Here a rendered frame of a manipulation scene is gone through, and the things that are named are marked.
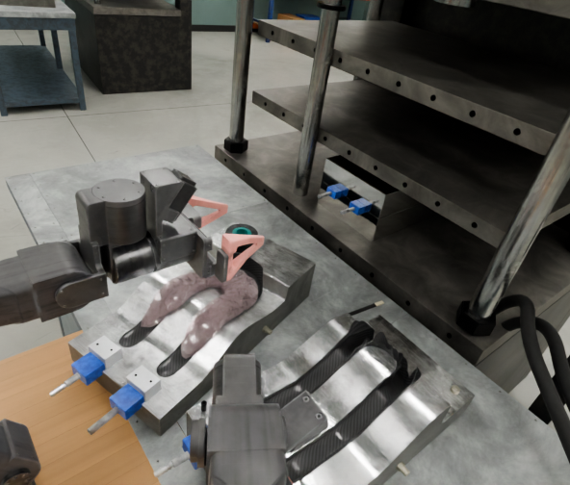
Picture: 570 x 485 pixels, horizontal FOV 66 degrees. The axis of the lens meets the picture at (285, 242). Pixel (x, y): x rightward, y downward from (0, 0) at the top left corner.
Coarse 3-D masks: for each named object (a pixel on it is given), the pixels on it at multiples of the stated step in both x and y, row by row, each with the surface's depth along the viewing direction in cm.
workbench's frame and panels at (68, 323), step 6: (12, 192) 136; (30, 228) 123; (36, 240) 119; (72, 312) 100; (60, 318) 175; (66, 318) 157; (72, 318) 144; (60, 324) 182; (66, 324) 164; (72, 324) 149; (78, 324) 98; (66, 330) 169; (72, 330) 154; (78, 330) 141
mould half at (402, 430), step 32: (352, 320) 89; (384, 320) 101; (320, 352) 84; (384, 352) 83; (416, 352) 94; (288, 384) 81; (352, 384) 79; (416, 384) 78; (448, 384) 88; (192, 416) 72; (384, 416) 75; (416, 416) 74; (448, 416) 82; (352, 448) 72; (384, 448) 72; (416, 448) 78; (320, 480) 67; (352, 480) 68; (384, 480) 75
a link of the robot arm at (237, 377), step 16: (224, 368) 48; (240, 368) 48; (256, 368) 51; (224, 384) 46; (240, 384) 47; (256, 384) 49; (224, 400) 45; (240, 400) 46; (256, 400) 46; (192, 432) 39; (192, 448) 38
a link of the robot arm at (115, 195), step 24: (96, 192) 48; (120, 192) 49; (144, 192) 50; (96, 216) 48; (120, 216) 48; (144, 216) 51; (72, 240) 54; (96, 240) 49; (120, 240) 50; (96, 264) 50; (72, 288) 48; (96, 288) 50
